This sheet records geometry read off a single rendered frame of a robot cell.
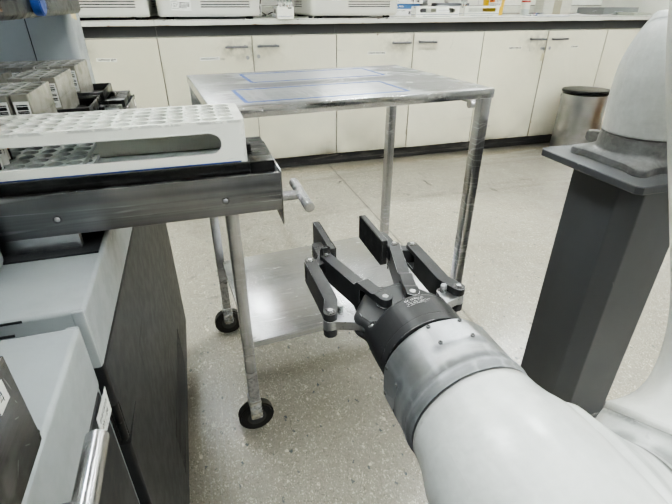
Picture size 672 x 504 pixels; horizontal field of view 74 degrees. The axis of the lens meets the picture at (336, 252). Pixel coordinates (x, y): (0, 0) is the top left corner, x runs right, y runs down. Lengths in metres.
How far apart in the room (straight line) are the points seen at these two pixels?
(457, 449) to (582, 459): 0.06
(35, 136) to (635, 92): 0.94
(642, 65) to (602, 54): 3.10
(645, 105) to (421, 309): 0.75
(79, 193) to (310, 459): 0.87
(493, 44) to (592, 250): 2.56
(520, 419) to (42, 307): 0.41
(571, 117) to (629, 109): 2.62
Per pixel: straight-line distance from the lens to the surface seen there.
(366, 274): 1.32
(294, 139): 3.02
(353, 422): 1.28
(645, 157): 1.03
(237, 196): 0.54
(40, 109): 0.74
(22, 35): 1.15
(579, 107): 3.62
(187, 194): 0.54
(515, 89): 3.67
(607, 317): 1.16
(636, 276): 1.14
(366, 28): 3.11
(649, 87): 1.01
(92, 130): 0.54
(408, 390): 0.30
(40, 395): 0.40
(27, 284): 0.54
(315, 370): 1.41
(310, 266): 0.44
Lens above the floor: 0.98
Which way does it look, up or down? 29 degrees down
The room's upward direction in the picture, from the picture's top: straight up
